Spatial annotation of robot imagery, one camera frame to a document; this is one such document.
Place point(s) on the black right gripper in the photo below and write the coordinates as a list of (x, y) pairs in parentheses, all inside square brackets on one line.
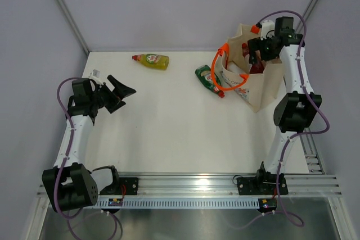
[(256, 44)]

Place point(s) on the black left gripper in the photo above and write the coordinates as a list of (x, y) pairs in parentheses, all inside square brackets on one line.
[(121, 91)]

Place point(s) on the red dish soap bottle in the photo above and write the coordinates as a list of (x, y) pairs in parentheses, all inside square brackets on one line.
[(256, 68)]

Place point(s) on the green dish soap bottle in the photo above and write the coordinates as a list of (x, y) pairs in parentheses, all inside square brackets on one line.
[(203, 73)]

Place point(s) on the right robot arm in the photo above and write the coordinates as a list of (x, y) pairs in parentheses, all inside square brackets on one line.
[(294, 113)]

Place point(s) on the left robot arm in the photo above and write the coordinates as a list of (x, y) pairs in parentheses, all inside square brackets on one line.
[(69, 184)]

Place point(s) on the yellow dish soap bottle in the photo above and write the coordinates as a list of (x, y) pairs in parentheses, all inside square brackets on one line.
[(153, 61)]

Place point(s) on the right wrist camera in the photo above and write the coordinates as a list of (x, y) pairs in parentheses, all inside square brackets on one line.
[(267, 29)]

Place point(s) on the beige canvas bag orange handles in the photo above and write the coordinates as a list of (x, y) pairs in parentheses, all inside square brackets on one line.
[(230, 71)]

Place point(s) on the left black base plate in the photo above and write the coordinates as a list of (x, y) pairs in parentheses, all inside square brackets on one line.
[(128, 185)]

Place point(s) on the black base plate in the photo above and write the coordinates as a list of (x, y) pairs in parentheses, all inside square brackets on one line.
[(250, 186), (128, 185)]

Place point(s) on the white slotted cable duct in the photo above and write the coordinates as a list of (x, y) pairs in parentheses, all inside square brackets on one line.
[(177, 203)]

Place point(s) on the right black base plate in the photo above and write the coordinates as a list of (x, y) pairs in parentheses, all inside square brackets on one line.
[(250, 186)]

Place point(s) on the left aluminium frame post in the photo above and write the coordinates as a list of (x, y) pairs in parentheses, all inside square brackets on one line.
[(72, 25)]

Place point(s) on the aluminium mounting rail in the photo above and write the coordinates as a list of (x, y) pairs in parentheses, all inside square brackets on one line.
[(223, 185)]

